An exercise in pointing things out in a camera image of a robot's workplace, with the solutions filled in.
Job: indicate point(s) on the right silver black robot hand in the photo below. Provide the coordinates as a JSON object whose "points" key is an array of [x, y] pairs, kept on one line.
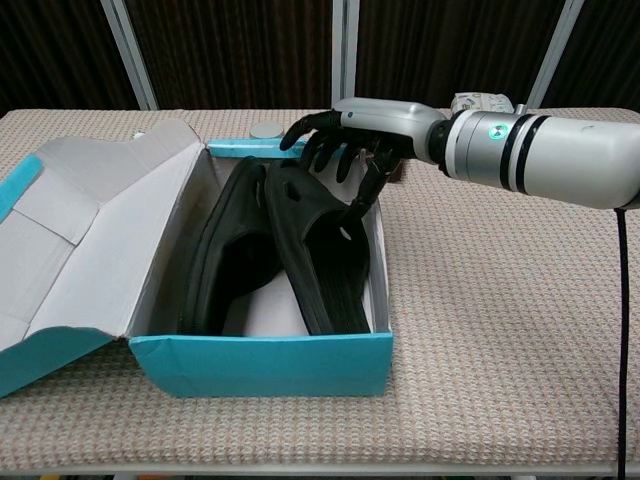
{"points": [[385, 125]]}

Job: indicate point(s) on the black rubber slipper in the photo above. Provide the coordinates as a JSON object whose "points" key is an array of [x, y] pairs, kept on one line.
{"points": [[310, 240], [220, 280]]}

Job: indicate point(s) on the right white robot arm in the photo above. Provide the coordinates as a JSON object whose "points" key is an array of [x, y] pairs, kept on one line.
{"points": [[550, 145]]}

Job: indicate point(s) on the beige textured table cover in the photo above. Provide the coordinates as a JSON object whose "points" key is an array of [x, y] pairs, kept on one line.
{"points": [[500, 300]]}

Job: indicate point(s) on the light blue shoe box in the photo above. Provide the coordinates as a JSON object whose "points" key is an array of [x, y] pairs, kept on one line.
{"points": [[260, 365]]}

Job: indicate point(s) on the white yellow snack packet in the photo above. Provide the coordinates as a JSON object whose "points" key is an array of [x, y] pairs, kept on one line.
{"points": [[480, 101]]}

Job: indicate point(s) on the dark ribbed partition panel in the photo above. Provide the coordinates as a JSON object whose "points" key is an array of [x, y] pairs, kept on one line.
{"points": [[610, 40], [230, 50], [55, 50], [450, 45]]}

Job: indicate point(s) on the small grey cup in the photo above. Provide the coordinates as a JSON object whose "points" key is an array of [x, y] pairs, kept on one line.
{"points": [[267, 131]]}

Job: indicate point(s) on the grey metal partition post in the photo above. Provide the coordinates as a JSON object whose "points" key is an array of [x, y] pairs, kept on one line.
{"points": [[557, 45], [345, 50], [130, 55]]}

